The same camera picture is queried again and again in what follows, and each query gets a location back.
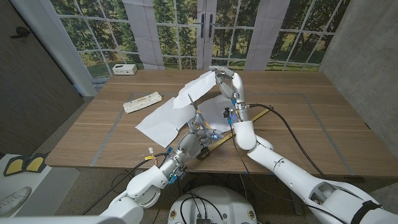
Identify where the large white paper sheet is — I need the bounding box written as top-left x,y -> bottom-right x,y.
135,70 -> 218,149

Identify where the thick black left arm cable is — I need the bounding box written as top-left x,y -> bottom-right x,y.
81,152 -> 167,216

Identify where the black and yellow shoe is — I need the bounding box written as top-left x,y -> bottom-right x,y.
24,152 -> 49,174

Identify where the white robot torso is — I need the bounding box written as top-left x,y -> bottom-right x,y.
167,185 -> 258,224

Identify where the white power strip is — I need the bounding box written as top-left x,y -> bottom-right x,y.
123,91 -> 163,114

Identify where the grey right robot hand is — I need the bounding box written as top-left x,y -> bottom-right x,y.
208,65 -> 251,124

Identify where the white socket box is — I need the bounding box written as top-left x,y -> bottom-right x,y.
111,63 -> 138,76

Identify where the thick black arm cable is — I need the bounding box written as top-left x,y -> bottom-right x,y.
81,152 -> 167,216
247,103 -> 327,179

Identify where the black wall handle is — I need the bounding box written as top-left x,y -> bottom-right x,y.
10,26 -> 31,40

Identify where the black yellow tape measure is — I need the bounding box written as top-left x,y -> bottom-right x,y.
197,106 -> 274,161

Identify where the white sneaker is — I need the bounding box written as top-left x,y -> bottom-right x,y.
0,186 -> 33,218

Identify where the printed window forest backdrop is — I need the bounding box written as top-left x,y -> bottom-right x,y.
49,0 -> 352,79

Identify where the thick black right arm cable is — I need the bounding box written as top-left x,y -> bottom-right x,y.
247,103 -> 327,179

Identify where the yellow black foot pedal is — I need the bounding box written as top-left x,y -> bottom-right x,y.
2,154 -> 28,177

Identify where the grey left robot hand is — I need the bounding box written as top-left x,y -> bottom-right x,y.
159,113 -> 224,185

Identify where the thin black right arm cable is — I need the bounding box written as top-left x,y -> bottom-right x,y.
229,124 -> 348,223

